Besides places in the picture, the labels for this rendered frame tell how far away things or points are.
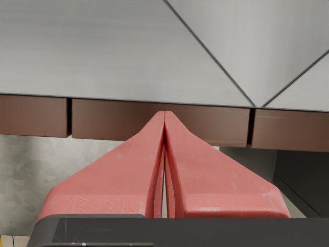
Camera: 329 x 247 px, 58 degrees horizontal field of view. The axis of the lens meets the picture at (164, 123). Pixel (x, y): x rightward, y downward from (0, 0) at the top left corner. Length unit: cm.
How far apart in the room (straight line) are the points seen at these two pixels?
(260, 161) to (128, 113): 97
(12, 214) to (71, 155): 14
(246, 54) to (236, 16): 3
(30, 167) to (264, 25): 38
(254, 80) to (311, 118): 8
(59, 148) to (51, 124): 17
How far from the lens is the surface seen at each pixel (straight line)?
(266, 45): 27
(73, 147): 47
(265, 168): 124
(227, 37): 26
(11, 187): 53
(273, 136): 32
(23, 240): 107
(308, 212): 101
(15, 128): 33
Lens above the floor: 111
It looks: 80 degrees down
